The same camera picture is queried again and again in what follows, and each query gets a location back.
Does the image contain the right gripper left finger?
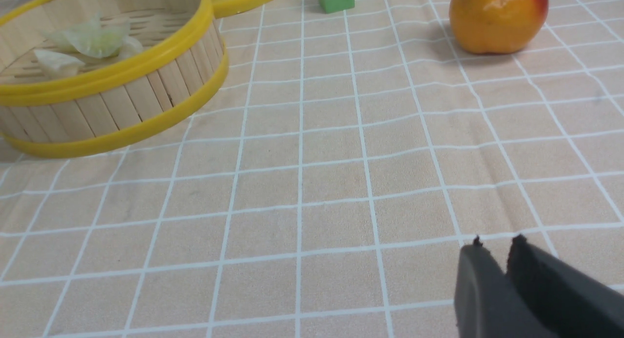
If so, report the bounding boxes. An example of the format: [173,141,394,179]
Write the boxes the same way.
[454,236,556,338]

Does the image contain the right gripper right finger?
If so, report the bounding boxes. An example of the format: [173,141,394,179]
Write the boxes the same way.
[507,235,624,338]

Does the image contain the bamboo steamer tray yellow rims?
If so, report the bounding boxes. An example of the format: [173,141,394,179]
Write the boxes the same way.
[1,0,229,159]

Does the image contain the cream dumpling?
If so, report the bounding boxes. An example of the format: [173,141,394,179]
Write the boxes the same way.
[33,49,86,80]
[117,36,143,60]

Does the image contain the pale green dumpling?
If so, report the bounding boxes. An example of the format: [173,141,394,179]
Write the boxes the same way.
[40,13,131,59]

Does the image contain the pink checked tablecloth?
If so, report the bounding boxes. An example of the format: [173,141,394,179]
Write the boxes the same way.
[1,0,624,338]

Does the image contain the orange red toy pear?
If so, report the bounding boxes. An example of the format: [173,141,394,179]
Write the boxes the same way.
[449,0,549,54]

